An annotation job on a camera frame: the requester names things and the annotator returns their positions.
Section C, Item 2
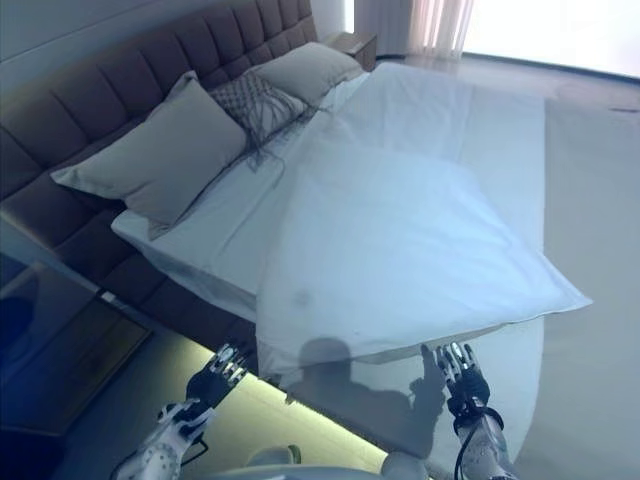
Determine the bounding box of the silver left robot leg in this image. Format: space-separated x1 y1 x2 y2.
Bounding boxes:
247 435 305 480

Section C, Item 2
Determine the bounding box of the white duvet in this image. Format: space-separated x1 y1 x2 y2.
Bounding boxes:
252 62 594 451

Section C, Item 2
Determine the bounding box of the sheer pale curtain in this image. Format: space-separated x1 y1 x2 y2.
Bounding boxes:
354 0 476 59

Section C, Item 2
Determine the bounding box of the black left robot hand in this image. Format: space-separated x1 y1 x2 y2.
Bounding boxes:
187 342 249 409

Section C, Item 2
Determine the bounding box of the wooden glass-top nightstand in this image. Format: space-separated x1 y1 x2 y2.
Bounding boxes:
0 209 154 436

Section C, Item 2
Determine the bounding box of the bright window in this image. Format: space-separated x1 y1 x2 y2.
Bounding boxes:
344 0 640 76

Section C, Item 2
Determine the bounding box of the grey bedspread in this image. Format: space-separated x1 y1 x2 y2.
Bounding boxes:
509 94 640 480

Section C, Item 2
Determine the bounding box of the small wooden nightstand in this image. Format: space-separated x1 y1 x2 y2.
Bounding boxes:
329 30 376 71

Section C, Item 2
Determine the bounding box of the large beige pillow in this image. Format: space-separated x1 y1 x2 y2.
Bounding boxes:
49 69 251 226

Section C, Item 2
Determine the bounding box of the grey fringed macrame cushion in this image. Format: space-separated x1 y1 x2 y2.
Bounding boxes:
207 69 314 174

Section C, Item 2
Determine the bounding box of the white bed sheet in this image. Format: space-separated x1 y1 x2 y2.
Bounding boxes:
109 69 381 321
164 333 396 451

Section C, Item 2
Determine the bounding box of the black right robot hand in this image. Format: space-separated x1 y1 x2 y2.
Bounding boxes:
432 342 491 416

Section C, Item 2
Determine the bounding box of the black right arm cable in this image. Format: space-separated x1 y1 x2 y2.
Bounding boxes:
452 414 484 480

